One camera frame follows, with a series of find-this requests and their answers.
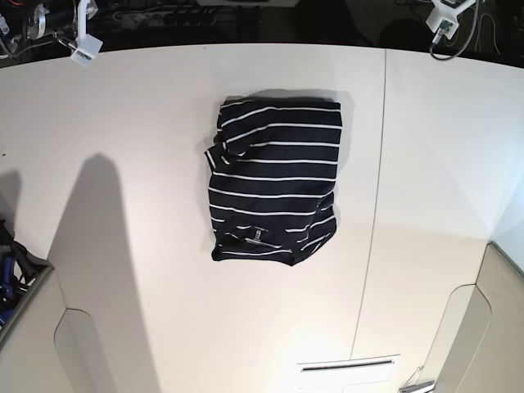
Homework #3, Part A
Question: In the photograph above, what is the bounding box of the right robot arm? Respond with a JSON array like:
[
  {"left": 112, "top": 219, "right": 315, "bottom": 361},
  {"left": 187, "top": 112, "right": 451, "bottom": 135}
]
[{"left": 1, "top": 0, "right": 103, "bottom": 65}]

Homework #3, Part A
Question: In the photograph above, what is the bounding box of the braided camera cable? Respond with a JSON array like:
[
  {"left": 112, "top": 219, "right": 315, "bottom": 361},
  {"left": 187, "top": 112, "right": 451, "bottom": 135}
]
[{"left": 429, "top": 0, "right": 480, "bottom": 61}]

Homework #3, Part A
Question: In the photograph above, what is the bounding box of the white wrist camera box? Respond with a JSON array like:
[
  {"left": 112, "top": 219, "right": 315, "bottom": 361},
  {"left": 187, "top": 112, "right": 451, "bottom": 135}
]
[
  {"left": 70, "top": 34, "right": 102, "bottom": 66},
  {"left": 426, "top": 0, "right": 477, "bottom": 39}
]

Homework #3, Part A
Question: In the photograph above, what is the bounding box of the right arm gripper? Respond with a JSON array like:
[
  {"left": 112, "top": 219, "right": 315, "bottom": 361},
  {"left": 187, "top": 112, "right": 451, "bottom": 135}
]
[{"left": 25, "top": 0, "right": 98, "bottom": 47}]

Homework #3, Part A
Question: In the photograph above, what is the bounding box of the grey looped cable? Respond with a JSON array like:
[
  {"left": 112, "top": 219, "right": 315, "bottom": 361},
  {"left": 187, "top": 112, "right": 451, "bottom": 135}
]
[{"left": 477, "top": 0, "right": 504, "bottom": 54}]

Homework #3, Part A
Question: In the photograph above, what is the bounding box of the navy white striped T-shirt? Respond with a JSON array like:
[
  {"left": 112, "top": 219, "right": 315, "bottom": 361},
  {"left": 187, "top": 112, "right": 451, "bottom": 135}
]
[{"left": 205, "top": 97, "right": 343, "bottom": 266}]

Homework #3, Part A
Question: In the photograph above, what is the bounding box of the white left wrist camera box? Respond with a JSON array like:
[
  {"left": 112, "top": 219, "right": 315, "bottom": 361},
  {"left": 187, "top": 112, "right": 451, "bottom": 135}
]
[{"left": 426, "top": 0, "right": 477, "bottom": 39}]

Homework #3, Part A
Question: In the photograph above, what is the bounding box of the bin with blue items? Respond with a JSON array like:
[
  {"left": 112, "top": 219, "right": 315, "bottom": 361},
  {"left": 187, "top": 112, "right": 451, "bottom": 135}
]
[{"left": 1, "top": 217, "right": 53, "bottom": 330}]

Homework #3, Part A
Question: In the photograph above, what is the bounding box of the white power strip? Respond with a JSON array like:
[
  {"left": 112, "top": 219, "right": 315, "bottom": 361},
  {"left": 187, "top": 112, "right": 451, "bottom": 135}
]
[{"left": 112, "top": 8, "right": 218, "bottom": 29}]

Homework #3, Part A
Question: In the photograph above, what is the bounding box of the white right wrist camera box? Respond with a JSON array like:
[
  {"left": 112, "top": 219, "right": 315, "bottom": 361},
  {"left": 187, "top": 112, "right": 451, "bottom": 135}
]
[{"left": 70, "top": 34, "right": 102, "bottom": 66}]

